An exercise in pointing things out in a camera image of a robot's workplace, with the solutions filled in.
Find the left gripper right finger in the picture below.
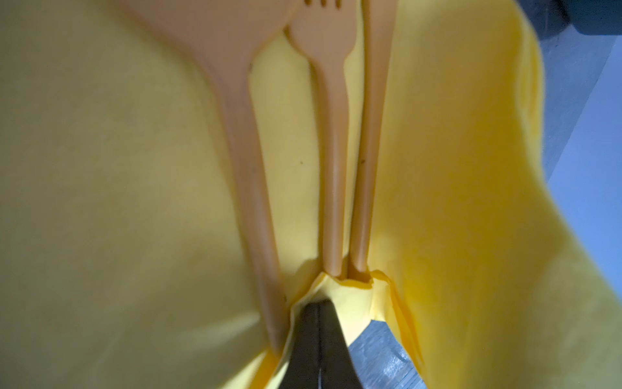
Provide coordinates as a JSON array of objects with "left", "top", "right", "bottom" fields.
[{"left": 318, "top": 300, "right": 363, "bottom": 389}]

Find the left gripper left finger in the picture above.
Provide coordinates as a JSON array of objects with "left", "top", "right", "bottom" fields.
[{"left": 279, "top": 303, "right": 320, "bottom": 389}]

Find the yellow paper napkin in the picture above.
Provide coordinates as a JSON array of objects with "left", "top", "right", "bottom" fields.
[{"left": 1, "top": 1, "right": 621, "bottom": 388}]

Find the yellow plastic fork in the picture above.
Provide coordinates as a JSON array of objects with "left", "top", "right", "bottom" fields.
[{"left": 287, "top": 1, "right": 357, "bottom": 278}]

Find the yellow plastic spoon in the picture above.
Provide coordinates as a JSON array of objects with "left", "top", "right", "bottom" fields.
[{"left": 122, "top": 1, "right": 300, "bottom": 353}]

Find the yellow plastic knife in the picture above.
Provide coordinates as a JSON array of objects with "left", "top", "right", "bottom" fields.
[{"left": 348, "top": 0, "right": 398, "bottom": 280}]

